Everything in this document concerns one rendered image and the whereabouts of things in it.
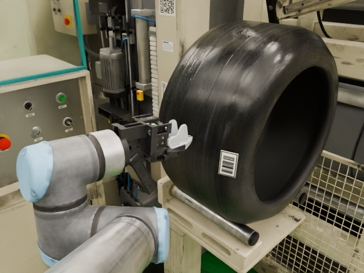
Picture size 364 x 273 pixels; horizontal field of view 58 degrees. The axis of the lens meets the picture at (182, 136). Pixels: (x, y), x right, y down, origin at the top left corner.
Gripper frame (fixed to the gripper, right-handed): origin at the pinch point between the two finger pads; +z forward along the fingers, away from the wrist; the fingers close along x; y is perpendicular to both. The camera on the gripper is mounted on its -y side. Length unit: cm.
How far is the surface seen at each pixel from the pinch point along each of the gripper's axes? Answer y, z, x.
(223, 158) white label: -1.6, 2.8, -9.1
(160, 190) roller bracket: -30.0, 14.2, 23.7
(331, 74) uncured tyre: 15.5, 43.0, -12.3
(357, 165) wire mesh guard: -16, 65, -20
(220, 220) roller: -30.3, 18.1, -0.1
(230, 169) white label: -3.9, 3.7, -10.9
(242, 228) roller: -29.1, 19.0, -7.6
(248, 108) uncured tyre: 9.9, 7.4, -10.4
